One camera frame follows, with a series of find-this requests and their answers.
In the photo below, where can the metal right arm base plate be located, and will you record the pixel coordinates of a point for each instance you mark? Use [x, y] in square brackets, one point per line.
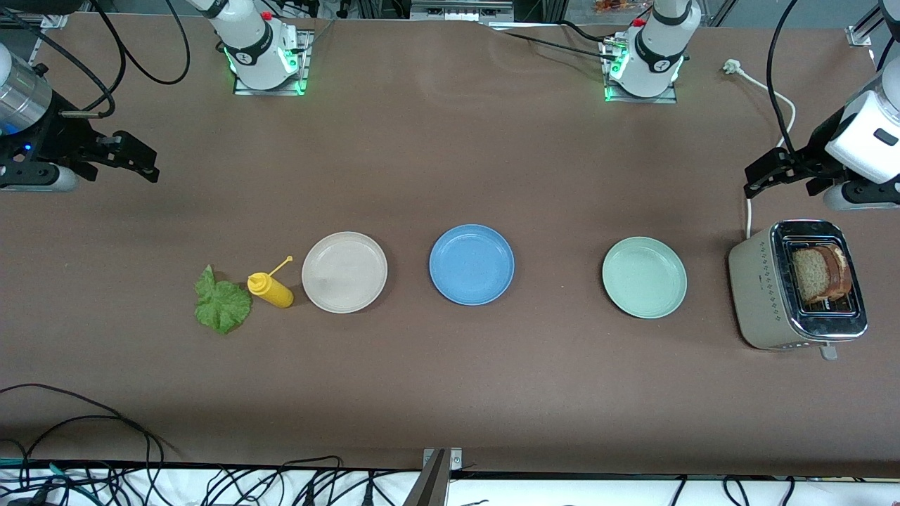
[306, 67]

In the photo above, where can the beige round plate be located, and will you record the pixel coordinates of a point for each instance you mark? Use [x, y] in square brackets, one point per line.
[344, 273]

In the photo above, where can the brown table cover sheet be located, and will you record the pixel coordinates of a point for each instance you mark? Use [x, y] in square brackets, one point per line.
[562, 393]

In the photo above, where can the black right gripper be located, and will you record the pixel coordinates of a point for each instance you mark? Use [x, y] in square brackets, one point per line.
[58, 138]

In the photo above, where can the aluminium table edge bracket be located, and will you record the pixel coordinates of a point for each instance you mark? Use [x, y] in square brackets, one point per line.
[432, 485]

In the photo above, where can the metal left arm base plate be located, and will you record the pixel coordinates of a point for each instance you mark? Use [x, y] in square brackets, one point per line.
[643, 100]

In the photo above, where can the mint green round plate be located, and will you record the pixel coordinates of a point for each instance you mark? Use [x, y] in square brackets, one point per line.
[644, 277]

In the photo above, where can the brown bread slice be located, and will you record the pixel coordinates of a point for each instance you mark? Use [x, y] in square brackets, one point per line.
[842, 270]
[812, 274]

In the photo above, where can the silver metal frame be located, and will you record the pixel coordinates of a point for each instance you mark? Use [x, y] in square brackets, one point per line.
[460, 10]

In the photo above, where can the orange snack packet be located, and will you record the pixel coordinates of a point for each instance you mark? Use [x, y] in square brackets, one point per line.
[612, 5]

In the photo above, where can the yellow mustard squeeze bottle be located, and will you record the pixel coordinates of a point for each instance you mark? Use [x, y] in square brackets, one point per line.
[274, 292]

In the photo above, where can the beige chrome toaster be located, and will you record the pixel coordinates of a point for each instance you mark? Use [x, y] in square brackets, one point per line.
[756, 288]

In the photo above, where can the blue round plate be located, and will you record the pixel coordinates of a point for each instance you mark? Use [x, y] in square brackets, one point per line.
[471, 263]

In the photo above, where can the green lettuce leaf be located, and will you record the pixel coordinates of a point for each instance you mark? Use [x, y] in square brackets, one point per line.
[221, 306]

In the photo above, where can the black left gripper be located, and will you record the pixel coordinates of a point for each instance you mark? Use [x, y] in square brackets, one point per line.
[818, 145]

